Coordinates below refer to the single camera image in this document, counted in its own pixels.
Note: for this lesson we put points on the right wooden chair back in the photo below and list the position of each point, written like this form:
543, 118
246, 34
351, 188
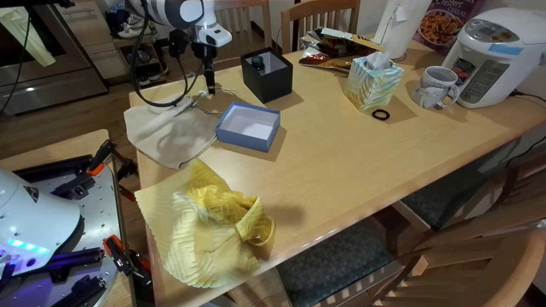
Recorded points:
314, 14

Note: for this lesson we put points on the yellow crumpled cloth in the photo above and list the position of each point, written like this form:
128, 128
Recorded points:
215, 230

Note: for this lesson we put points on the white paper towel roll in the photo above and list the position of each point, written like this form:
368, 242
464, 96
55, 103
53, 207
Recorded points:
398, 26

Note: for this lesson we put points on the green cushioned chair seat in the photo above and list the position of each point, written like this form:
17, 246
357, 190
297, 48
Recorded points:
333, 265

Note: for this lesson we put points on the dark packets pile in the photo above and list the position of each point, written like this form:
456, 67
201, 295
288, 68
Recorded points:
333, 50

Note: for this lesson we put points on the blue shallow box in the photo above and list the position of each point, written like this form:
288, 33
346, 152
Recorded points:
249, 126

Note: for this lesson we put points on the wooden chair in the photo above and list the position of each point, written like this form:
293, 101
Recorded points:
249, 24
314, 14
483, 271

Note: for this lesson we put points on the orange black clamp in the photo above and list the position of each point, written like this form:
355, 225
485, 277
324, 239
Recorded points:
78, 186
128, 261

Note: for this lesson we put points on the left wooden chair back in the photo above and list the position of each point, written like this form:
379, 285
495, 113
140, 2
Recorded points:
249, 24

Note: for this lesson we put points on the white electric water boiler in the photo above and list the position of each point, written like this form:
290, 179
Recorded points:
495, 51

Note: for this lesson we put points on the beige folded cloth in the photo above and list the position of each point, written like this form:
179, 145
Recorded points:
171, 135

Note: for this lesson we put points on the near wooden chair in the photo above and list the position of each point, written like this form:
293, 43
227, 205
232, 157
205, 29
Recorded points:
483, 271

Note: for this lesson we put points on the striped tissue box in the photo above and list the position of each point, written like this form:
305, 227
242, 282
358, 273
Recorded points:
372, 80

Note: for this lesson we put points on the black square box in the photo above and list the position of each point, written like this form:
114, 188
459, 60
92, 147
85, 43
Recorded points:
273, 82

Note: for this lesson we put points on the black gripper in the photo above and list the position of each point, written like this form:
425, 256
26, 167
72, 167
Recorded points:
203, 43

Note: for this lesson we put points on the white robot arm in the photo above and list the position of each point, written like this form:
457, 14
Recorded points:
32, 224

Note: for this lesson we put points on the snack bag with picture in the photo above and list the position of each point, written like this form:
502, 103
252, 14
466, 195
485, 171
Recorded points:
442, 21

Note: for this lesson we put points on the white ceramic mug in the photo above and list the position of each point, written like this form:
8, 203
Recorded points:
435, 87

